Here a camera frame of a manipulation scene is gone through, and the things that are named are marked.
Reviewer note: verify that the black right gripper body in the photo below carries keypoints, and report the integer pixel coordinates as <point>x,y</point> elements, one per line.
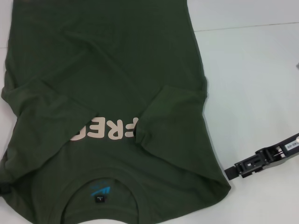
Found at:
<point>280,149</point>

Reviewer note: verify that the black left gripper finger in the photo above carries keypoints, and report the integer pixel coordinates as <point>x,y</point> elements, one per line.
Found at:
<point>4,189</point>

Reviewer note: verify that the right gripper label-side finger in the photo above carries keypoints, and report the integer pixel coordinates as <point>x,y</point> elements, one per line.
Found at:
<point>247,166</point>

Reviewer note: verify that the dark green FREE t-shirt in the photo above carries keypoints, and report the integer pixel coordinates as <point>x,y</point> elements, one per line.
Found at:
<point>105,81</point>

